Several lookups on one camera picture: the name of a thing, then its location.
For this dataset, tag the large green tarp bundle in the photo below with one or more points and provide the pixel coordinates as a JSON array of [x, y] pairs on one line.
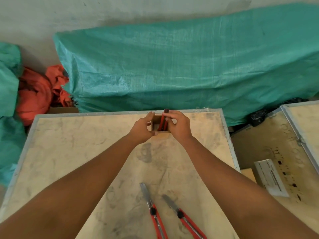
[[174, 59]]

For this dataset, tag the person's left forearm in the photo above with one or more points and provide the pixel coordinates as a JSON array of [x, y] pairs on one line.
[[74, 191]]

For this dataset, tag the person's left hand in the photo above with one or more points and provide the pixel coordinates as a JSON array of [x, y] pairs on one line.
[[140, 131]]

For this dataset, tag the red utility knife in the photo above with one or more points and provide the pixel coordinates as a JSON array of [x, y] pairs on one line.
[[155, 221], [189, 224], [163, 121]]

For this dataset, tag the black plastic bag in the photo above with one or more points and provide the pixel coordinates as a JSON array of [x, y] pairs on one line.
[[258, 118]]

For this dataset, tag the person's right hand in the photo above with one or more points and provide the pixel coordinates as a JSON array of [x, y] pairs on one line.
[[182, 126]]

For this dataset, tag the crumpled green tarp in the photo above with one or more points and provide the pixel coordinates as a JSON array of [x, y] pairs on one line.
[[10, 84]]

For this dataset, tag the tall plywood crate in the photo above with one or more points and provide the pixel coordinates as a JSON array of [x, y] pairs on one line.
[[306, 121]]

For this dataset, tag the small wooden box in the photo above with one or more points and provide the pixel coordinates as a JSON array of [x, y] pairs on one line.
[[159, 135]]

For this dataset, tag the person's right forearm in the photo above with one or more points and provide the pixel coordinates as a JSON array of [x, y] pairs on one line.
[[236, 191]]

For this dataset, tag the plywood crate with metal edges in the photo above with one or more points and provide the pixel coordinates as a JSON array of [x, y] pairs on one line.
[[74, 146]]

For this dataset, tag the low plywood crate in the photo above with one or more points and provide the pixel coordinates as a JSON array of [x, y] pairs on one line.
[[261, 146]]

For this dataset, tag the orange cloth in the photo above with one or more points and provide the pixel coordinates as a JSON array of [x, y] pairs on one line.
[[35, 97]]

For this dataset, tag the white paper label pouch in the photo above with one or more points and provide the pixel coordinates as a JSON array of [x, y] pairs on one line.
[[269, 176]]

